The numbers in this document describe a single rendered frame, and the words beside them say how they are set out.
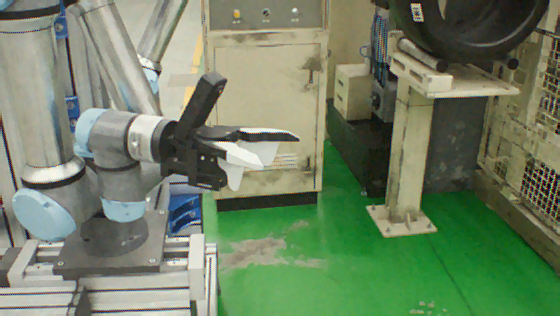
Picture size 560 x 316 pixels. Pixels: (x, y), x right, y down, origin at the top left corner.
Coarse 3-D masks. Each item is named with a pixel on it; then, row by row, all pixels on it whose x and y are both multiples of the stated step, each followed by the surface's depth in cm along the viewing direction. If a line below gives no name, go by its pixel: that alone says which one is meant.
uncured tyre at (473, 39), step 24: (408, 0) 168; (432, 0) 164; (504, 0) 195; (528, 0) 185; (408, 24) 176; (432, 24) 168; (480, 24) 199; (504, 24) 193; (528, 24) 173; (432, 48) 176; (456, 48) 173; (480, 48) 174; (504, 48) 176
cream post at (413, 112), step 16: (400, 80) 226; (400, 96) 227; (416, 96) 220; (400, 112) 228; (416, 112) 223; (400, 128) 230; (416, 128) 226; (400, 144) 231; (416, 144) 230; (400, 160) 233; (416, 160) 233; (400, 176) 236; (416, 176) 237; (400, 192) 239; (416, 192) 241; (400, 208) 243; (416, 208) 245
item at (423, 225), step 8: (368, 208) 261; (376, 208) 261; (384, 208) 261; (376, 216) 254; (424, 216) 254; (376, 224) 249; (384, 224) 248; (392, 224) 247; (400, 224) 247; (416, 224) 247; (424, 224) 248; (432, 224) 247; (384, 232) 242; (392, 232) 242; (400, 232) 241; (408, 232) 241; (416, 232) 242; (424, 232) 243
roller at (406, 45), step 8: (400, 40) 205; (408, 40) 201; (400, 48) 205; (408, 48) 197; (416, 48) 191; (416, 56) 190; (424, 56) 184; (432, 56) 180; (432, 64) 178; (440, 64) 175; (440, 72) 176
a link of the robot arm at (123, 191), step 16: (112, 176) 83; (128, 176) 84; (144, 176) 89; (160, 176) 93; (112, 192) 85; (128, 192) 85; (144, 192) 89; (112, 208) 86; (128, 208) 87; (144, 208) 90
